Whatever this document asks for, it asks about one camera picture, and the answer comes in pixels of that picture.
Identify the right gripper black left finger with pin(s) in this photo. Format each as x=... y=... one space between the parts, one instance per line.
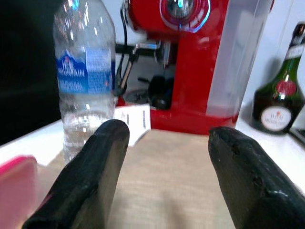
x=90 y=179

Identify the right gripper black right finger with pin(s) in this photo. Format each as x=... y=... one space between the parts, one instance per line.
x=252 y=186

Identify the clear container with pink lid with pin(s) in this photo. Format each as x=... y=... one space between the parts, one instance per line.
x=16 y=186

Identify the tall black fridge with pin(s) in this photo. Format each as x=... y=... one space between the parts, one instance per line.
x=23 y=71

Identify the white printed card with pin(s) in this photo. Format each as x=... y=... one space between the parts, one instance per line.
x=135 y=119

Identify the beige woven counter mat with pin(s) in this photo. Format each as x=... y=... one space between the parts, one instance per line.
x=166 y=179

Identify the dark green liqueur bottle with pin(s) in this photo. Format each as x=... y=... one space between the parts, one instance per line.
x=274 y=100

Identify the black portafilter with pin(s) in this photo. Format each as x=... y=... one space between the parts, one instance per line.
x=159 y=91

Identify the clear plastic water bottle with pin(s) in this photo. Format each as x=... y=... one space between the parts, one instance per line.
x=83 y=59

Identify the red coffee machine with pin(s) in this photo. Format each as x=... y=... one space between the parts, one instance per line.
x=190 y=71

